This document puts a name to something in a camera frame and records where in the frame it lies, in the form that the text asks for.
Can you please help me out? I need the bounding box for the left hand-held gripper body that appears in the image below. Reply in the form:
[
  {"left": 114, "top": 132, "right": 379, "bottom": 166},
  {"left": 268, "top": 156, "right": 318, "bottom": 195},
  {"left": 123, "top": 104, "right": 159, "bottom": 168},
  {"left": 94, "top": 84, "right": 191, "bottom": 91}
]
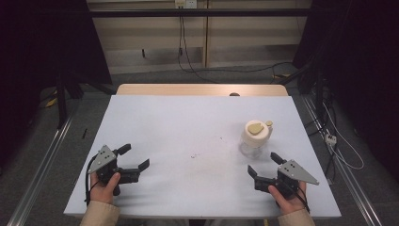
[{"left": 88, "top": 144, "right": 141, "bottom": 197}]

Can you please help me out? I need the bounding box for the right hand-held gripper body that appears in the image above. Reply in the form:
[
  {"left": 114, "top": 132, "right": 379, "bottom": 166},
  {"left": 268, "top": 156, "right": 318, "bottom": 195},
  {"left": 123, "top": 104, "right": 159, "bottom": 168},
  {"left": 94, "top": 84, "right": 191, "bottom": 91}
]
[{"left": 253, "top": 159, "right": 320, "bottom": 200}]

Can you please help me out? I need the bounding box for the cream white cup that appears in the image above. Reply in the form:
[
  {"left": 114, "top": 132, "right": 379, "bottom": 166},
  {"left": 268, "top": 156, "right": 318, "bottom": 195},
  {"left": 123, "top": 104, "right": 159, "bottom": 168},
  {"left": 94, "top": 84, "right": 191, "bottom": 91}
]
[{"left": 239, "top": 119, "right": 274, "bottom": 158}]

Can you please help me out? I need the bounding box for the person's right hand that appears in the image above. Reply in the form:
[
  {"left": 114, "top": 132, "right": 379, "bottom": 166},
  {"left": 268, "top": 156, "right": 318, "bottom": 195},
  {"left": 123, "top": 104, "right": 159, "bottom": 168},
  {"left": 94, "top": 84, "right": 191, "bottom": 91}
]
[{"left": 267, "top": 181, "right": 310, "bottom": 216}]

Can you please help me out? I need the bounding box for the person's left hand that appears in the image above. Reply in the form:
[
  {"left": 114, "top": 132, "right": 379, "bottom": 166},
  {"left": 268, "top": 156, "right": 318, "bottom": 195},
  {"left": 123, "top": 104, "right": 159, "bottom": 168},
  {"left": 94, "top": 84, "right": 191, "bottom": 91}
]
[{"left": 88, "top": 171, "right": 121, "bottom": 205}]

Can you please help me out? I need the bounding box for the white power strip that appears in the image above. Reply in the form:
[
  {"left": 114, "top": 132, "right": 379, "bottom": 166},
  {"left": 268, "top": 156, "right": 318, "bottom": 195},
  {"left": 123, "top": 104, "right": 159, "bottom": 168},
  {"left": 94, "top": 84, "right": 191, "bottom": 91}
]
[{"left": 325, "top": 133, "right": 338, "bottom": 147}]

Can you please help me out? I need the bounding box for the white table mat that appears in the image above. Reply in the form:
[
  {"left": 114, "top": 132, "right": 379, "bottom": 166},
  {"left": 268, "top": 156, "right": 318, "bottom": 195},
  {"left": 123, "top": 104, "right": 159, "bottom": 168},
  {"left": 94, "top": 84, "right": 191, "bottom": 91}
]
[{"left": 63, "top": 94, "right": 343, "bottom": 219}]

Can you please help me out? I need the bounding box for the black metal stand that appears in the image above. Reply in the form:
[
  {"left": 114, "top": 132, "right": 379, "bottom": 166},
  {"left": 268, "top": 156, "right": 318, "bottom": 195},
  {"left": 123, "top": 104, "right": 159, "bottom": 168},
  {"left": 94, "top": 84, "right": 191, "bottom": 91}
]
[{"left": 55, "top": 72, "right": 84, "bottom": 130}]

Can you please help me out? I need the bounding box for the wooden table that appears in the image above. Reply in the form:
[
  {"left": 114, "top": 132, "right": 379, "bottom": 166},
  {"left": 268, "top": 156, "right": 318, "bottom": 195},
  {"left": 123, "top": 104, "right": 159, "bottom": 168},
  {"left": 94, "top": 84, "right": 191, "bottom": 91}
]
[{"left": 116, "top": 83, "right": 289, "bottom": 97}]

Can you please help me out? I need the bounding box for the black curtain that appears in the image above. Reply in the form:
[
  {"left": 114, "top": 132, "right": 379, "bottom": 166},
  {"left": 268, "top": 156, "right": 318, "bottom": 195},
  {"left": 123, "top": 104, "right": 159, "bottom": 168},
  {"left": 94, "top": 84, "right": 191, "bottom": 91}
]
[
  {"left": 0, "top": 0, "right": 112, "bottom": 164},
  {"left": 293, "top": 0, "right": 399, "bottom": 177}
]

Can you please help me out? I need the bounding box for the black horizontal bar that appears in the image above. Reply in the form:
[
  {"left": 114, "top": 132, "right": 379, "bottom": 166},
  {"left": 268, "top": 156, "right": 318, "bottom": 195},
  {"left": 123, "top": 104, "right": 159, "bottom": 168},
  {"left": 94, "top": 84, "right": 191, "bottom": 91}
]
[{"left": 88, "top": 8, "right": 311, "bottom": 18}]

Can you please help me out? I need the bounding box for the left hand-held gripper cable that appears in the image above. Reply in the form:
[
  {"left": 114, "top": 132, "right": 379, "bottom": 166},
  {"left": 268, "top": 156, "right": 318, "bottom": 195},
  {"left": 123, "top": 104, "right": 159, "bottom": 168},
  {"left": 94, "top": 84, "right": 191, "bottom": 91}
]
[{"left": 84, "top": 155, "right": 98, "bottom": 206}]

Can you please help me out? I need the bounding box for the hand-held gripper cable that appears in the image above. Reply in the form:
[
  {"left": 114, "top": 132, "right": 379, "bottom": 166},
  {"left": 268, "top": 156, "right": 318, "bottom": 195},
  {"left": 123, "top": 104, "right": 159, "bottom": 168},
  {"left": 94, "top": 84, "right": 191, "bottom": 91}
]
[
  {"left": 84, "top": 155, "right": 98, "bottom": 206},
  {"left": 291, "top": 187, "right": 311, "bottom": 215}
]

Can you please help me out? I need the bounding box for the right hand-held gripper cable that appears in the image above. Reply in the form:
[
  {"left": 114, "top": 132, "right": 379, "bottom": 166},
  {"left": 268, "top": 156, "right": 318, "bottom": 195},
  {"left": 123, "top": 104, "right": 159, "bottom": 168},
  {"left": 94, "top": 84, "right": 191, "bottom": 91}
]
[{"left": 291, "top": 187, "right": 311, "bottom": 215}]

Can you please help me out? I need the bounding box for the aluminium floor rail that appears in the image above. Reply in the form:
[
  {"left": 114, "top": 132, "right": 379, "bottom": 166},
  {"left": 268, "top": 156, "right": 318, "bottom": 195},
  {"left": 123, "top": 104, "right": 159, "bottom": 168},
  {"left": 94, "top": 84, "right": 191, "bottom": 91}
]
[
  {"left": 302, "top": 95, "right": 382, "bottom": 226},
  {"left": 6, "top": 116, "right": 74, "bottom": 226}
]

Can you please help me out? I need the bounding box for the white cable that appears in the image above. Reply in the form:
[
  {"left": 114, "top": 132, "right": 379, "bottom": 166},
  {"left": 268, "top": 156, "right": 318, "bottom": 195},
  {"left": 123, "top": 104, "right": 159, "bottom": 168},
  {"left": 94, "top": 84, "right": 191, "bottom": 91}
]
[{"left": 323, "top": 103, "right": 365, "bottom": 170}]

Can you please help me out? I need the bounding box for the black floor cable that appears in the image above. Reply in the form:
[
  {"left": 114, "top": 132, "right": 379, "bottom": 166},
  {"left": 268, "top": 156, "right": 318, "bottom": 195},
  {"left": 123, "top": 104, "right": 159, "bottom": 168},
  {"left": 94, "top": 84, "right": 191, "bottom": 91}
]
[{"left": 187, "top": 61, "right": 295, "bottom": 76}]

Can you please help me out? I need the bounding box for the black hanging cable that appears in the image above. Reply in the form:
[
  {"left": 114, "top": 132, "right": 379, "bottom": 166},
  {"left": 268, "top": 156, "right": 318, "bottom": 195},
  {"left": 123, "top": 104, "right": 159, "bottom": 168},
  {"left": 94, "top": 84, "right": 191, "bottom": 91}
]
[{"left": 177, "top": 15, "right": 220, "bottom": 84}]

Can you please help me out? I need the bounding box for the white wall socket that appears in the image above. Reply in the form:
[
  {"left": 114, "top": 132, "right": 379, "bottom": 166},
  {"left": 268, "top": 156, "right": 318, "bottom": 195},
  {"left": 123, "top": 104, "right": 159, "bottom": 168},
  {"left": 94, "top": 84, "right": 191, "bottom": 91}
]
[{"left": 174, "top": 0, "right": 198, "bottom": 9}]

